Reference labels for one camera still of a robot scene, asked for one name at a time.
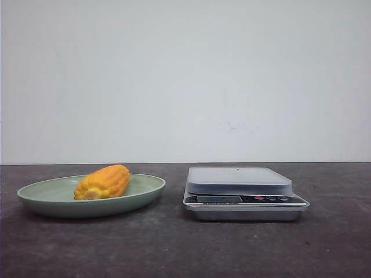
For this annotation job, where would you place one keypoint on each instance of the silver digital kitchen scale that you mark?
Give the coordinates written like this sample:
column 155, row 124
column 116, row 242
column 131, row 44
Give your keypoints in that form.
column 241, row 194

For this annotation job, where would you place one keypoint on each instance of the green shallow plate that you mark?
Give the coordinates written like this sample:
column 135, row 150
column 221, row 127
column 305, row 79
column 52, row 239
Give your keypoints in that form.
column 55, row 198

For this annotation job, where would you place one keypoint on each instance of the yellow corn cob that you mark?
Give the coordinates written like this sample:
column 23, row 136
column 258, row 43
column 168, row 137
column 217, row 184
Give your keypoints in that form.
column 110, row 181

